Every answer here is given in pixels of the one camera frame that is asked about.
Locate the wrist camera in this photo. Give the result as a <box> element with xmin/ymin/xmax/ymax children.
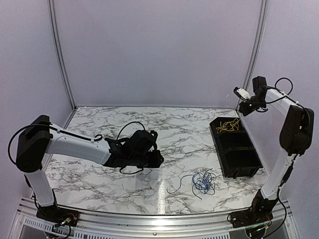
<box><xmin>150</xmin><ymin>130</ymin><xmax>158</xmax><ymax>140</ymax></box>
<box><xmin>233</xmin><ymin>87</ymin><xmax>251</xmax><ymax>101</ymax></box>

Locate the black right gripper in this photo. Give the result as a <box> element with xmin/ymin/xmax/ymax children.
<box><xmin>239</xmin><ymin>96</ymin><xmax>266</xmax><ymax>117</ymax></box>

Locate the black bin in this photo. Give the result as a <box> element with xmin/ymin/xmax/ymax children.
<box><xmin>219</xmin><ymin>148</ymin><xmax>263</xmax><ymax>179</ymax></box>
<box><xmin>209</xmin><ymin>117</ymin><xmax>246</xmax><ymax>139</ymax></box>
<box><xmin>213</xmin><ymin>132</ymin><xmax>256</xmax><ymax>159</ymax></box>

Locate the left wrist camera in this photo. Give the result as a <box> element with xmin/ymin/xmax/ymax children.
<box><xmin>150</xmin><ymin>130</ymin><xmax>158</xmax><ymax>140</ymax></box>

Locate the left corner aluminium post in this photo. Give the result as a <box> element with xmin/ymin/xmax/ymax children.
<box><xmin>47</xmin><ymin>0</ymin><xmax>77</xmax><ymax>111</ymax></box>

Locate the yellow cable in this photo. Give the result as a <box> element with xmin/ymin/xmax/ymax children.
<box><xmin>215</xmin><ymin>120</ymin><xmax>234</xmax><ymax>134</ymax></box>
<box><xmin>224</xmin><ymin>117</ymin><xmax>242</xmax><ymax>131</ymax></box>

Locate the blue cable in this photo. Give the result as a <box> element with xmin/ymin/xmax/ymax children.
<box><xmin>166</xmin><ymin>170</ymin><xmax>217</xmax><ymax>196</ymax></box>

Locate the black bin near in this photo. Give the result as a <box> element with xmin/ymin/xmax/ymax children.
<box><xmin>219</xmin><ymin>148</ymin><xmax>263</xmax><ymax>179</ymax></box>

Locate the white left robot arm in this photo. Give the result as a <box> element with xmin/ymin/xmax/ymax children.
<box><xmin>7</xmin><ymin>115</ymin><xmax>164</xmax><ymax>222</ymax></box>

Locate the aluminium front rail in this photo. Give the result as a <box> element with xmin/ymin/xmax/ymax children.
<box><xmin>8</xmin><ymin>198</ymin><xmax>301</xmax><ymax>239</ymax></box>

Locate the black bin middle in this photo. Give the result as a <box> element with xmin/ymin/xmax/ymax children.
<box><xmin>213</xmin><ymin>132</ymin><xmax>256</xmax><ymax>159</ymax></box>

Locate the black bin far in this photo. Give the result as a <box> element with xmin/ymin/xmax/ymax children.
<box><xmin>209</xmin><ymin>117</ymin><xmax>246</xmax><ymax>139</ymax></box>

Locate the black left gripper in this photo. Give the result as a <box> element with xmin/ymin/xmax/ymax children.
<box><xmin>130</xmin><ymin>150</ymin><xmax>164</xmax><ymax>168</ymax></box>

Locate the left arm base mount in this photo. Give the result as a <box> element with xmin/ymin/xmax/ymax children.
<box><xmin>36</xmin><ymin>207</ymin><xmax>79</xmax><ymax>227</ymax></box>

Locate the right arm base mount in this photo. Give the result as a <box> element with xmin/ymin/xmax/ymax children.
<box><xmin>227</xmin><ymin>209</ymin><xmax>273</xmax><ymax>228</ymax></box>

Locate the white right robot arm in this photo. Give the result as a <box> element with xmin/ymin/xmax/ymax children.
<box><xmin>234</xmin><ymin>76</ymin><xmax>315</xmax><ymax>223</ymax></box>

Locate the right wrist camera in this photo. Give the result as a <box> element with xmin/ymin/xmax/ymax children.
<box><xmin>233</xmin><ymin>87</ymin><xmax>251</xmax><ymax>101</ymax></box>

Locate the corner aluminium post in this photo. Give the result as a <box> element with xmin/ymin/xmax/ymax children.
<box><xmin>47</xmin><ymin>0</ymin><xmax>77</xmax><ymax>111</ymax></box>
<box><xmin>239</xmin><ymin>0</ymin><xmax>269</xmax><ymax>110</ymax></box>

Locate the right corner aluminium post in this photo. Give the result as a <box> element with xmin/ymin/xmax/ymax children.
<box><xmin>239</xmin><ymin>0</ymin><xmax>269</xmax><ymax>110</ymax></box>

